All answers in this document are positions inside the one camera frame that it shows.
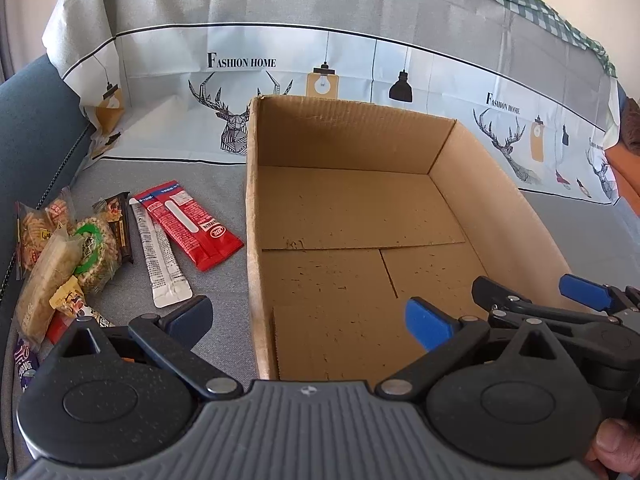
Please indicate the pale rice cake packet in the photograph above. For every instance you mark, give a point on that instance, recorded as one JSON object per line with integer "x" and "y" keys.
{"x": 45, "y": 280}

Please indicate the person's right hand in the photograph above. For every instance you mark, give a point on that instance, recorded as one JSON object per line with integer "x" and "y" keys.
{"x": 617, "y": 442}

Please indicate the clear orange cracker packet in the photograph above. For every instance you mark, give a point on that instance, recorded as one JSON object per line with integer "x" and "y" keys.
{"x": 35, "y": 232}

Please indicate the red snack packet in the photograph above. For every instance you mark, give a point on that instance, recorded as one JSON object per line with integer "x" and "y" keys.
{"x": 190, "y": 225}

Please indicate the orange cushion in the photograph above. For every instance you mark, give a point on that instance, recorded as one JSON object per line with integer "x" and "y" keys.
{"x": 627, "y": 175}

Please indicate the brown cloth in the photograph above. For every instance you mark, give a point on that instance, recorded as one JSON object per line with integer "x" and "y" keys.
{"x": 631, "y": 125}

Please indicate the dark brown snack bar packet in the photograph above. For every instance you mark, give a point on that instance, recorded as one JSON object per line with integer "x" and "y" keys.
{"x": 119, "y": 225}

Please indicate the clear bag of nuts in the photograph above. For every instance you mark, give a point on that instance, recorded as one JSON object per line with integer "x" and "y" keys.
{"x": 95, "y": 255}

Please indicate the small yellow snack packet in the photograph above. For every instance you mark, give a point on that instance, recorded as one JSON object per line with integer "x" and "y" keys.
{"x": 67, "y": 300}

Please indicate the small red clear packet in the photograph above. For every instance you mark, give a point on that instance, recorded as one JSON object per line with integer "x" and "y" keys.
{"x": 59, "y": 329}

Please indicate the silver stick packet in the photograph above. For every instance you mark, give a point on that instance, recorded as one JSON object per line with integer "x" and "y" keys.
{"x": 160, "y": 260}

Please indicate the purple snack packet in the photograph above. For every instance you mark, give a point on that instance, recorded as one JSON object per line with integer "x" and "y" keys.
{"x": 25, "y": 365}

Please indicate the blue sofa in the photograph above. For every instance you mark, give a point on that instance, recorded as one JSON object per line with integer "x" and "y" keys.
{"x": 30, "y": 135}

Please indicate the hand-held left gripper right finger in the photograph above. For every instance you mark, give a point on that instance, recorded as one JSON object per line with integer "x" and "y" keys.
{"x": 427, "y": 322}

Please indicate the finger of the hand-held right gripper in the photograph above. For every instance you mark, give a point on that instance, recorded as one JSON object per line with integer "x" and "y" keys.
{"x": 500, "y": 292}
{"x": 585, "y": 291}

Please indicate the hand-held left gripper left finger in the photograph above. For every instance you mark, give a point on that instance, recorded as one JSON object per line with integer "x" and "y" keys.
{"x": 192, "y": 317}

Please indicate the green checked cloth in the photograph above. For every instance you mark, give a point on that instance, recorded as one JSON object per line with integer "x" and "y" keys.
{"x": 540, "y": 5}

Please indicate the cardboard box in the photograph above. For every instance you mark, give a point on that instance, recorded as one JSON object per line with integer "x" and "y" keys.
{"x": 350, "y": 210}

